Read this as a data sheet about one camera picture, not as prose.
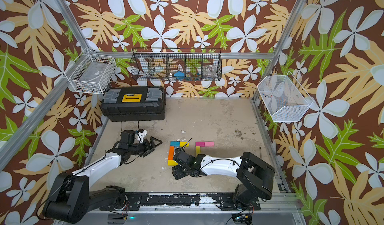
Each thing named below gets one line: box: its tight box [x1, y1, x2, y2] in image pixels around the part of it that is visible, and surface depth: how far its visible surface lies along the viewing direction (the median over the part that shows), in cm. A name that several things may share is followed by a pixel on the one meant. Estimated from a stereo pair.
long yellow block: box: [195, 146, 201, 157], surface depth 93 cm
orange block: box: [168, 146, 175, 160], surface depth 93 cm
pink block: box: [204, 141, 215, 147], surface depth 96 cm
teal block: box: [170, 141, 180, 147], surface depth 97 cm
